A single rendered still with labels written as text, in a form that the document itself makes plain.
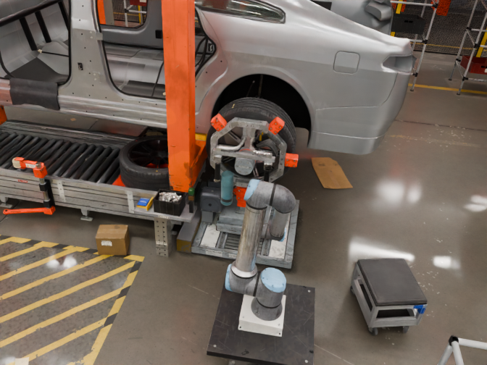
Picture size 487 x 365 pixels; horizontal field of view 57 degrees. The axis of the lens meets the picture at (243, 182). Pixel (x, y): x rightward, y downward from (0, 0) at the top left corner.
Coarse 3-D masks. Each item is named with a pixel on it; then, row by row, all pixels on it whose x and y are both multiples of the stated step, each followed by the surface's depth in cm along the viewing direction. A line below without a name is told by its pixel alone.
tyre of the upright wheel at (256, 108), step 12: (228, 108) 321; (240, 108) 311; (252, 108) 309; (264, 108) 312; (276, 108) 320; (228, 120) 315; (264, 120) 310; (288, 120) 324; (288, 132) 313; (288, 144) 317; (288, 168) 328; (276, 180) 336
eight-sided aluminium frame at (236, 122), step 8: (232, 120) 308; (240, 120) 308; (248, 120) 307; (256, 120) 307; (224, 128) 309; (232, 128) 308; (256, 128) 305; (264, 128) 304; (216, 136) 315; (272, 136) 306; (216, 144) 319; (280, 144) 308; (280, 152) 312; (280, 160) 316; (224, 168) 333; (280, 168) 319; (272, 176) 324; (240, 184) 333; (248, 184) 332
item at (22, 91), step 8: (16, 80) 371; (24, 80) 370; (32, 80) 370; (16, 88) 374; (24, 88) 373; (32, 88) 371; (40, 88) 370; (48, 88) 369; (56, 88) 368; (16, 96) 375; (24, 96) 374; (32, 96) 373; (40, 96) 371; (48, 96) 370; (56, 96) 369; (16, 104) 380; (40, 104) 376; (48, 104) 375; (56, 104) 373
